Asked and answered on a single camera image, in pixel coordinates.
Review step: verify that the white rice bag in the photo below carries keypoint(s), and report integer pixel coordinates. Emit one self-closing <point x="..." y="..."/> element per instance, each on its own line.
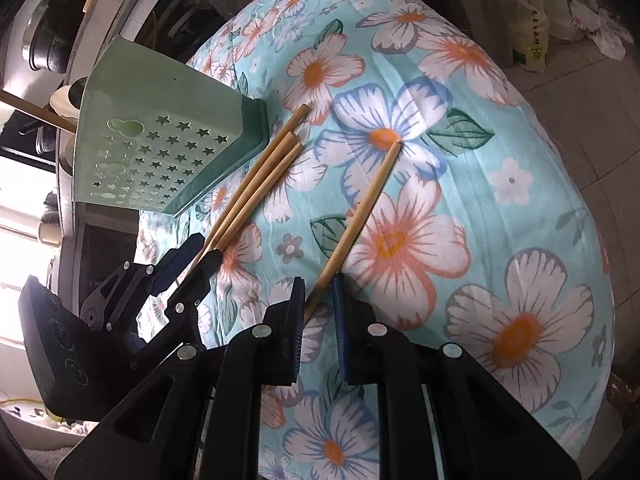
<point x="532" y="35"/>

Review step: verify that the black cooking pot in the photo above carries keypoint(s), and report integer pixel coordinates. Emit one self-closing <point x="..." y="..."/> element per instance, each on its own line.
<point x="55" y="35"/>

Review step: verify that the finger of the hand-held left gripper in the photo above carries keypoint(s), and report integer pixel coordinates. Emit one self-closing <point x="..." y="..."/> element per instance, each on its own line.
<point x="172" y="265"/>
<point x="200" y="280"/>

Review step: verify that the green plastic utensil holder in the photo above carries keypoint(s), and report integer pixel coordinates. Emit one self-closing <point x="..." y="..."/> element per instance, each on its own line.
<point x="165" y="95"/>

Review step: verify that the cream plastic spoon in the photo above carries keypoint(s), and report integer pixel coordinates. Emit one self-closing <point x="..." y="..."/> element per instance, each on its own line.
<point x="65" y="97"/>

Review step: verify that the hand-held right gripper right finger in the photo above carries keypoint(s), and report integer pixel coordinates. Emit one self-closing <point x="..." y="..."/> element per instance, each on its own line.
<point x="342" y="330"/>

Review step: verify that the floral turquoise blanket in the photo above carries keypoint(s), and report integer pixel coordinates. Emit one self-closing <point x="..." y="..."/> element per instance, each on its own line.
<point x="450" y="200"/>

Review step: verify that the bundle of wooden chopsticks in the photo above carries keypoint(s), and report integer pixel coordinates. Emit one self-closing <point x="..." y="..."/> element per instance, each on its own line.
<point x="270" y="156"/>

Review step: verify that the black wok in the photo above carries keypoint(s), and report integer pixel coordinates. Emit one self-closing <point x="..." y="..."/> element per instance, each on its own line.
<point x="40" y="137"/>

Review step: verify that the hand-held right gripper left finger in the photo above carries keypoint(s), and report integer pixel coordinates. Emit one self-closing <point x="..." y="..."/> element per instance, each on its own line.
<point x="297" y="330"/>

